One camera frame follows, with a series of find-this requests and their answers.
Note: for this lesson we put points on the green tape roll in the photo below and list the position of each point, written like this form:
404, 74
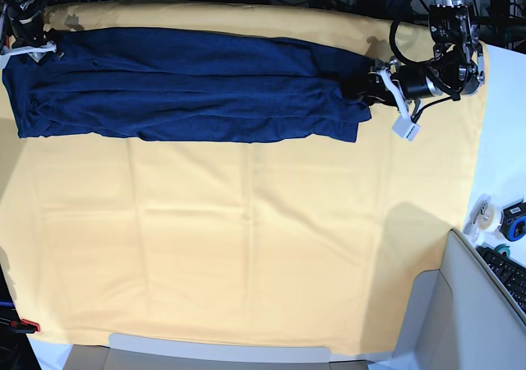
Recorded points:
503, 250

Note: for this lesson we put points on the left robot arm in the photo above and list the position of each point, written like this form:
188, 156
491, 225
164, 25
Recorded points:
455, 69

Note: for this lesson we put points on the blue tape measure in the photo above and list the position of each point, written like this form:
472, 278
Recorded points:
513, 221

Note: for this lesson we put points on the blue long-sleeve shirt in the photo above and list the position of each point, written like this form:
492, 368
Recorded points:
185, 85

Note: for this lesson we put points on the white cardboard box right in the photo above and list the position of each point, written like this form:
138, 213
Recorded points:
460, 317

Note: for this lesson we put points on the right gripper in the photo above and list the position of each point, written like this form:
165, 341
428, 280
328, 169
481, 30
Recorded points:
27, 39

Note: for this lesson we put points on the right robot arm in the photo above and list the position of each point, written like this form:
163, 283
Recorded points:
20, 10

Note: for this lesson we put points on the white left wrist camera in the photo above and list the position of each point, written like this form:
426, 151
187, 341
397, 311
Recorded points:
405, 128

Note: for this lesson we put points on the black keyboard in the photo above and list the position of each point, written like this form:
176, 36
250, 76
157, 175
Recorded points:
507, 276

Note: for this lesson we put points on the clear tape roll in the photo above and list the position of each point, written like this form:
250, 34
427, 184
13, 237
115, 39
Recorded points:
486, 217

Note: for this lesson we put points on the red clamp bottom left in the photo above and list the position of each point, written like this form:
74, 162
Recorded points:
23, 326

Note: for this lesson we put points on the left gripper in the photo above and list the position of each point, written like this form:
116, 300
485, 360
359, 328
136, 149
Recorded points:
395, 85

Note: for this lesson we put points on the yellow table cloth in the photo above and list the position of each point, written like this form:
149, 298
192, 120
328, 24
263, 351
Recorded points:
298, 243

